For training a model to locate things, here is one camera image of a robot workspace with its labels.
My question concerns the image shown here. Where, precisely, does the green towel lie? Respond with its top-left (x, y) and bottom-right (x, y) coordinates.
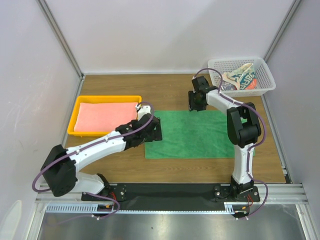
top-left (144, 109), bottom-right (256, 160)

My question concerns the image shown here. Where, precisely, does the yellow plastic tray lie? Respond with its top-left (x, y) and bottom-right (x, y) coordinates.
top-left (67, 95), bottom-right (142, 137)

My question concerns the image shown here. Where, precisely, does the pink towel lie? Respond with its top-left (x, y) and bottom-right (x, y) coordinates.
top-left (73, 102), bottom-right (137, 133)

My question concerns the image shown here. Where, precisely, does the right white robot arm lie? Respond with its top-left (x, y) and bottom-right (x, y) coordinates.
top-left (188, 76), bottom-right (262, 201)

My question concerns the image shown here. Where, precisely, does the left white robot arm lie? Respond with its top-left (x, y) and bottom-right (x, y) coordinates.
top-left (41, 113), bottom-right (162, 200)

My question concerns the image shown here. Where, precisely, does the patterned white cloth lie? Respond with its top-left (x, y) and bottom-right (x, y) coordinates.
top-left (221, 62), bottom-right (258, 91)

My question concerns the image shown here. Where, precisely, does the white plastic basket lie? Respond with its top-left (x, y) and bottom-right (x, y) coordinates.
top-left (207, 57), bottom-right (276, 98)

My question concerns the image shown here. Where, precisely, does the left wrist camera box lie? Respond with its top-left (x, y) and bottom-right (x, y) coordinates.
top-left (135, 104), bottom-right (152, 120)

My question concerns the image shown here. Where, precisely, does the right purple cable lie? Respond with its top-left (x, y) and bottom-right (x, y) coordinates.
top-left (193, 67), bottom-right (269, 221)

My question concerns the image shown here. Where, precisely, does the purple cable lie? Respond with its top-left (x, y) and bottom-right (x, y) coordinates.
top-left (193, 67), bottom-right (269, 221)
top-left (32, 101), bottom-right (155, 226)

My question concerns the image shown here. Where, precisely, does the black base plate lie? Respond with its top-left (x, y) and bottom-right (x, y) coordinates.
top-left (81, 183), bottom-right (261, 212)

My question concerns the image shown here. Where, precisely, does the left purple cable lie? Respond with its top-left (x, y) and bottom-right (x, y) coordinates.
top-left (32, 101), bottom-right (155, 226)

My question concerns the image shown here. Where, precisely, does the aluminium frame rail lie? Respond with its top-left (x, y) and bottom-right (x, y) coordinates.
top-left (34, 182), bottom-right (311, 205)

